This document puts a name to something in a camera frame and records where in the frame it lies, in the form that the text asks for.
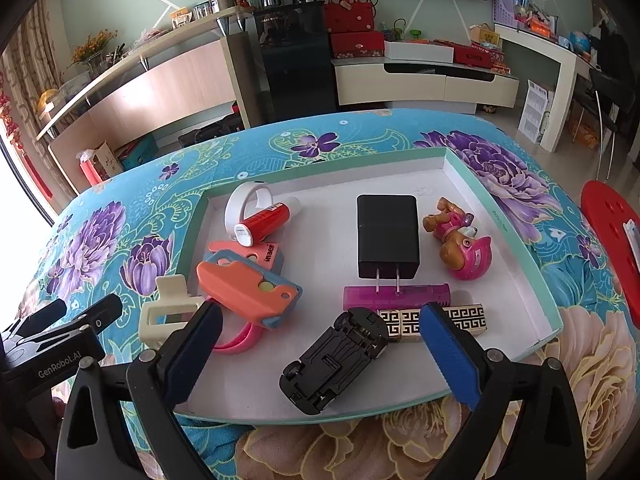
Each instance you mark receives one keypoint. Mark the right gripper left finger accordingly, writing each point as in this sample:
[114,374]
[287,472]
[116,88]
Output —
[95,442]

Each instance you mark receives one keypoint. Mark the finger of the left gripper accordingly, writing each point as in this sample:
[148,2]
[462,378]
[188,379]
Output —
[99,316]
[36,322]

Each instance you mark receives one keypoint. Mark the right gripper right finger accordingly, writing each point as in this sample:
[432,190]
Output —
[546,442]

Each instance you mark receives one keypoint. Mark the cream hair claw clip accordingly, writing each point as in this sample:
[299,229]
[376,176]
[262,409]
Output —
[160,318]

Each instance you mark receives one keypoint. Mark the orange blue folding case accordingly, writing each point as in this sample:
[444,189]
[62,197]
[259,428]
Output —
[255,294]

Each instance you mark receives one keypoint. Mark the pink smart watch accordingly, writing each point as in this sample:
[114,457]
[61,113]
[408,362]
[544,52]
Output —
[246,339]

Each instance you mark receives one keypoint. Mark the gold patterned lighter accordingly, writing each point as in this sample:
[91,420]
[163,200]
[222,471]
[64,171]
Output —
[405,325]

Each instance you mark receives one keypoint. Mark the white round ring gadget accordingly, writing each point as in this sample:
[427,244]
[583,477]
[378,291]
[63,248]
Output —
[249,196]

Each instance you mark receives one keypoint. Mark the pink puppy toy figure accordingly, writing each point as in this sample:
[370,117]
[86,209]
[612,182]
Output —
[467,256]

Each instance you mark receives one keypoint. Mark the magenta lighter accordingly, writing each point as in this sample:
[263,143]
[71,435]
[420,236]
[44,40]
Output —
[388,298]

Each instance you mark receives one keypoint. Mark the blue orange case with text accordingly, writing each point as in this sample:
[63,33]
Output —
[266,254]

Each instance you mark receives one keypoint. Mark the red tube bottle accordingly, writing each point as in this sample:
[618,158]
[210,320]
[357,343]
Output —
[265,222]

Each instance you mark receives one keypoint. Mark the black power adapter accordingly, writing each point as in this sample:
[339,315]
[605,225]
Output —
[388,246]

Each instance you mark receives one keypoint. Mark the person's left hand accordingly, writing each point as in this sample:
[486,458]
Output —
[30,447]

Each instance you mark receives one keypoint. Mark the floral blue tablecloth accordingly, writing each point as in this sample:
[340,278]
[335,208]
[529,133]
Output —
[126,233]

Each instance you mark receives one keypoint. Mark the teal storage crate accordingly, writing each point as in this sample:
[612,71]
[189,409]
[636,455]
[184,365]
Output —
[137,152]

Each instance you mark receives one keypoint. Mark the red hanging knot decoration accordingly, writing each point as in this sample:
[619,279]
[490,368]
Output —
[13,134]

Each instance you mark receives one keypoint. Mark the red plastic stool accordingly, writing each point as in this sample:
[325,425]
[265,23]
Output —
[607,213]

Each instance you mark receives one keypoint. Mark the black bag on floor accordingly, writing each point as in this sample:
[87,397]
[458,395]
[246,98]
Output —
[231,123]

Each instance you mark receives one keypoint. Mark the yellow flower vase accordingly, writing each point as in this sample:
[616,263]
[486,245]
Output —
[94,53]

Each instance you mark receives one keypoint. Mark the wooden curved desk counter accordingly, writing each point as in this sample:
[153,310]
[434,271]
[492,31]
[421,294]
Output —
[193,68]

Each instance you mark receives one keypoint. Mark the white side desk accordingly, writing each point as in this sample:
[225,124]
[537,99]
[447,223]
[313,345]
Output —
[552,66]

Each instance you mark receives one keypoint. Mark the black cabinet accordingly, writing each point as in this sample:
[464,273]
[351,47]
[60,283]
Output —
[297,56]

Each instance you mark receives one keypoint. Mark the black chair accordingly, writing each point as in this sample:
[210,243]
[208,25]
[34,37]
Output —
[606,93]

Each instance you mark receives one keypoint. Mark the cream TV stand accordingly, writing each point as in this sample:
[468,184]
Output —
[450,87]

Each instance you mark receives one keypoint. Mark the red gift box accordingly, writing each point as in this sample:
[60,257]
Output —
[358,44]

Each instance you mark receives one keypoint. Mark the white flat box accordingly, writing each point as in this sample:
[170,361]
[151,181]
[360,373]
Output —
[409,51]

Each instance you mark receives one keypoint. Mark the red handbag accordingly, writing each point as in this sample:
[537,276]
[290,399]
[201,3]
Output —
[348,16]

